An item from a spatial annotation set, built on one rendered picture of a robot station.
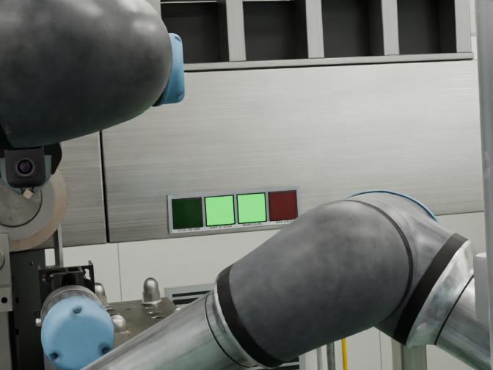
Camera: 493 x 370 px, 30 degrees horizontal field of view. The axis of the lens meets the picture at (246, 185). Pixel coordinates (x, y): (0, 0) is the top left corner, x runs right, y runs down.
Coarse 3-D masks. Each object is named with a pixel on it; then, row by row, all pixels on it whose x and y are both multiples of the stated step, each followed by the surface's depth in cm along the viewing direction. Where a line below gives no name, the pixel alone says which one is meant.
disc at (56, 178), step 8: (56, 176) 130; (56, 184) 130; (64, 184) 130; (40, 192) 129; (56, 192) 130; (64, 192) 130; (56, 200) 130; (64, 200) 130; (56, 208) 130; (64, 208) 130; (56, 216) 130; (48, 224) 129; (56, 224) 130; (40, 232) 129; (48, 232) 130; (16, 240) 128; (24, 240) 129; (32, 240) 129; (40, 240) 129; (16, 248) 129; (24, 248) 129
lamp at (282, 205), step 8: (280, 192) 170; (288, 192) 171; (272, 200) 170; (280, 200) 170; (288, 200) 171; (272, 208) 170; (280, 208) 170; (288, 208) 171; (272, 216) 170; (280, 216) 170; (288, 216) 171
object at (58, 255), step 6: (60, 228) 130; (54, 234) 145; (60, 234) 130; (54, 240) 147; (60, 240) 130; (54, 246) 149; (60, 246) 130; (54, 252) 151; (60, 252) 130; (60, 258) 131; (60, 264) 131
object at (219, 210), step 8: (208, 200) 167; (216, 200) 167; (224, 200) 168; (232, 200) 168; (208, 208) 167; (216, 208) 167; (224, 208) 168; (232, 208) 168; (208, 216) 167; (216, 216) 167; (224, 216) 168; (232, 216) 168; (208, 224) 167; (216, 224) 168
